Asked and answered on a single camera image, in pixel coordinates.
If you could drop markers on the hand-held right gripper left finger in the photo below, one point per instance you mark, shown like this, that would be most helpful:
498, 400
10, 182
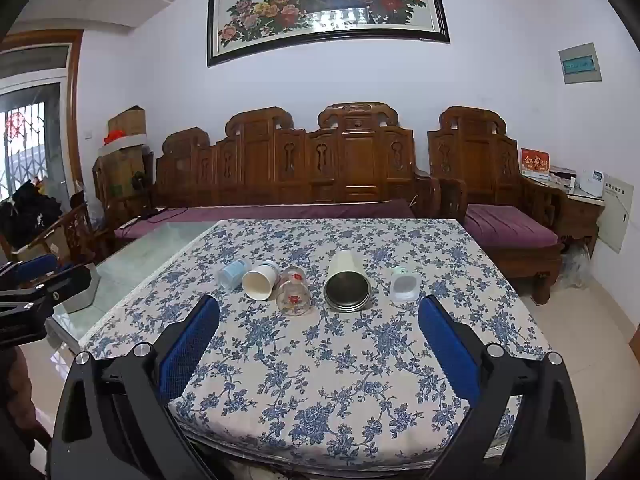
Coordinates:
190, 345

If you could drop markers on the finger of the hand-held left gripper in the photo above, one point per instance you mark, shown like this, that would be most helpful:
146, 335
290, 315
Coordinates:
65, 285
32, 266

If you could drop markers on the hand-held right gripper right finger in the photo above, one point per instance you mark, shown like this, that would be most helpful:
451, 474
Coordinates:
447, 350

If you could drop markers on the person's left forearm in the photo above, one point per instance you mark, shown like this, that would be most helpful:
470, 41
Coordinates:
12, 400

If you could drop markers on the small white plastic cup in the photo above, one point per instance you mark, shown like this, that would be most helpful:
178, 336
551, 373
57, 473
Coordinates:
404, 287

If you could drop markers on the light blue cup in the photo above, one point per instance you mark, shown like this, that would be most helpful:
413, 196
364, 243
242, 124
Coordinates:
232, 276

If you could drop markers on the white paper cup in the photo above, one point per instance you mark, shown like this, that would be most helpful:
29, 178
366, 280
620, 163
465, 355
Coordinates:
257, 282

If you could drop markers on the glass cup with red print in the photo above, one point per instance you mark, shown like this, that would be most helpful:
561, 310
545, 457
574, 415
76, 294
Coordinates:
292, 296

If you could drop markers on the cream steel-lined tumbler cup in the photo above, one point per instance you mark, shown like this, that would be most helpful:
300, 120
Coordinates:
345, 266

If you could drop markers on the dark clothes pile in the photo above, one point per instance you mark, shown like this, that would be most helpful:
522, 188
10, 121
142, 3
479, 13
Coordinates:
30, 215

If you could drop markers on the wooden chair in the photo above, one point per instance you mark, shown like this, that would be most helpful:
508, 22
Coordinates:
75, 230

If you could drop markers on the metal security gate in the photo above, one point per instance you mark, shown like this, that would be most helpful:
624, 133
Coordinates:
27, 145

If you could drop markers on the blue floral tablecloth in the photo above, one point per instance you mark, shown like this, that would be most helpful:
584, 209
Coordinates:
325, 360

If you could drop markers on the large cardboard box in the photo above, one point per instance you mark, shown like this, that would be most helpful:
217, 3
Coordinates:
120, 172

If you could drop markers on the purple armchair cushion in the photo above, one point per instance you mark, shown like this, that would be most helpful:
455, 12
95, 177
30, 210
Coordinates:
505, 225

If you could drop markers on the red cloth item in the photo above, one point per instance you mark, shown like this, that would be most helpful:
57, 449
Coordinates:
114, 137

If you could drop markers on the clear plastic bag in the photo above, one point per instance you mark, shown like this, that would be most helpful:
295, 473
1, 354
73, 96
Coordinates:
580, 266

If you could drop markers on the long purple sofa cushion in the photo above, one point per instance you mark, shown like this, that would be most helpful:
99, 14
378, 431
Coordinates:
280, 211

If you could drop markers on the small cardboard box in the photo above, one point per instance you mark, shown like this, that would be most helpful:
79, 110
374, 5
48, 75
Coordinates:
127, 124

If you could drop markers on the wooden side table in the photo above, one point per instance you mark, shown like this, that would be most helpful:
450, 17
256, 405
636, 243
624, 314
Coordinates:
582, 215

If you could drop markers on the carved wooden armchair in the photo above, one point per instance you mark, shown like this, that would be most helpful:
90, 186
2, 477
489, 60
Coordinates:
475, 160

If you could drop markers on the red gift box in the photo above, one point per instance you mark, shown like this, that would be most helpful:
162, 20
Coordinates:
534, 161

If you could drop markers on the carved wooden sofa bench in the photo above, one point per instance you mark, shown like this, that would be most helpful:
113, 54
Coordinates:
300, 160

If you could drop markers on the white box device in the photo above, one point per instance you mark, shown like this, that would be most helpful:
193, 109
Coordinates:
591, 181

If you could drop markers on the framed peacock flower painting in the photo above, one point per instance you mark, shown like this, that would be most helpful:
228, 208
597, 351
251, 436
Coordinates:
325, 10

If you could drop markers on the white wall cabinet door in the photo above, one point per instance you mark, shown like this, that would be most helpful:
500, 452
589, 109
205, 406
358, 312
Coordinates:
616, 215

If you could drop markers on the grey wall electrical panel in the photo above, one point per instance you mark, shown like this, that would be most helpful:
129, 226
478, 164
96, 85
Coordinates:
580, 63

